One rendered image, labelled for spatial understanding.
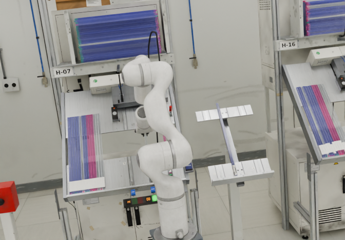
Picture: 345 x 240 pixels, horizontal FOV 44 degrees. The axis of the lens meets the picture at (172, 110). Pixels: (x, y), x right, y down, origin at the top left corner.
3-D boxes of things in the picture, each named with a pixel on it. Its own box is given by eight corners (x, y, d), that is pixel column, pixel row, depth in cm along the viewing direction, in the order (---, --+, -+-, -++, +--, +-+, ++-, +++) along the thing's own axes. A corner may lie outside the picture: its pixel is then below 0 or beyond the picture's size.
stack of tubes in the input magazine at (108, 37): (162, 53, 265) (157, 9, 259) (80, 62, 261) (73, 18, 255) (160, 51, 278) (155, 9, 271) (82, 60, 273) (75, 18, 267)
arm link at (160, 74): (156, 175, 180) (192, 168, 183) (158, 167, 169) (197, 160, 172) (134, 71, 198) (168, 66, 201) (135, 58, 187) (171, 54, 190)
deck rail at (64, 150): (69, 201, 237) (66, 197, 231) (65, 202, 236) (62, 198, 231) (65, 97, 275) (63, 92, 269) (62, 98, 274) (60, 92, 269)
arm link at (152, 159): (188, 198, 177) (181, 143, 172) (144, 206, 174) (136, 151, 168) (180, 186, 189) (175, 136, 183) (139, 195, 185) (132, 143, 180)
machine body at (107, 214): (192, 261, 285) (183, 175, 270) (88, 278, 279) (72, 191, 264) (179, 216, 348) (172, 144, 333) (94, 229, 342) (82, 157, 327)
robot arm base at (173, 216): (204, 238, 181) (199, 198, 176) (161, 250, 175) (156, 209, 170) (187, 219, 198) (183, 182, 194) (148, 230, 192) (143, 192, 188)
